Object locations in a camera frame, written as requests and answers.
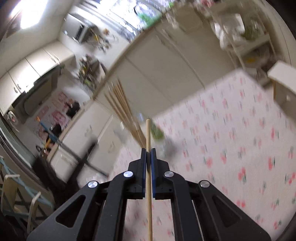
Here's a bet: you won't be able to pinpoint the bamboo chopstick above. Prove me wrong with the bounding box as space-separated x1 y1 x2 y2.
108 83 129 114
104 94 145 148
117 78 146 148
146 119 153 241

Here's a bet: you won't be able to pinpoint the lower kitchen cabinets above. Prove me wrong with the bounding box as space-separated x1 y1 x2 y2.
46 14 246 183

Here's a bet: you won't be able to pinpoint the kitchen cabinets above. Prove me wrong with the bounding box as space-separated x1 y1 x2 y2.
46 14 246 183
1 41 75 114

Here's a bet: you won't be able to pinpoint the upper kitchen cabinets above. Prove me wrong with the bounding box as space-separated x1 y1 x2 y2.
1 41 75 114

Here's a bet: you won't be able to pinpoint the clear glass jar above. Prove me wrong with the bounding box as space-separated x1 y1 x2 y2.
115 113 176 160

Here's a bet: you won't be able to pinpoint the cherry print tablecloth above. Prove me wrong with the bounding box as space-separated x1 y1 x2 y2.
111 69 296 241

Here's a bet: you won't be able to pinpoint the black wok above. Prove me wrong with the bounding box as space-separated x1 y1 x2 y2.
65 101 80 119

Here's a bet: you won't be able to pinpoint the range hood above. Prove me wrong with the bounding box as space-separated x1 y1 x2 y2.
9 66 61 117

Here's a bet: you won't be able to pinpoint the white wooden stool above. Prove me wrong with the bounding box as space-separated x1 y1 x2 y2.
267 60 296 105

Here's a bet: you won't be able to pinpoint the white rolling storage cart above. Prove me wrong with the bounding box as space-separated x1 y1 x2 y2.
206 1 276 80

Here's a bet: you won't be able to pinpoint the wall water heater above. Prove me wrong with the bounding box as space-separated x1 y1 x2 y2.
62 14 94 44

